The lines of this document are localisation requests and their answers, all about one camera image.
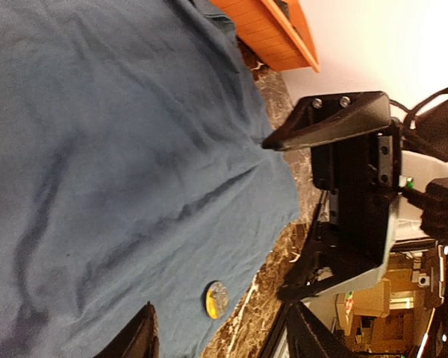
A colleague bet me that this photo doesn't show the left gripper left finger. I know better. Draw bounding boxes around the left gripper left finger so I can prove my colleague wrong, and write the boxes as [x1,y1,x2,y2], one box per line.
[102,301,160,358]

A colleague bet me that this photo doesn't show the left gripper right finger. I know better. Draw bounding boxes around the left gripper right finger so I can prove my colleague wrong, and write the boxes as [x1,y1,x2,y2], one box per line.
[286,302,355,358]

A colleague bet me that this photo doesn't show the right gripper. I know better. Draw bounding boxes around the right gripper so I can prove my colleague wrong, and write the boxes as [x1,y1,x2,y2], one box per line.
[262,91,402,303]

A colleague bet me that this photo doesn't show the round yellow grey brooch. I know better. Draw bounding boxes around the round yellow grey brooch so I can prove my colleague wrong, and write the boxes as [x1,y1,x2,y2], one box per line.
[204,280,229,320]

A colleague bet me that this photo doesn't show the blue t-shirt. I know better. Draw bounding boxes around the blue t-shirt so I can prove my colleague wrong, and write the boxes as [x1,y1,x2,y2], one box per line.
[0,1,299,357]

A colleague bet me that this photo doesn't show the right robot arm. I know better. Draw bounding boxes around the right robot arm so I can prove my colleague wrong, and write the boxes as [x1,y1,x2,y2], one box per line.
[262,88,448,304]

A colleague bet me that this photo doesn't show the orange plastic basin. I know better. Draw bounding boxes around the orange plastic basin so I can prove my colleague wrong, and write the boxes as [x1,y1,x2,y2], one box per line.
[212,0,321,72]

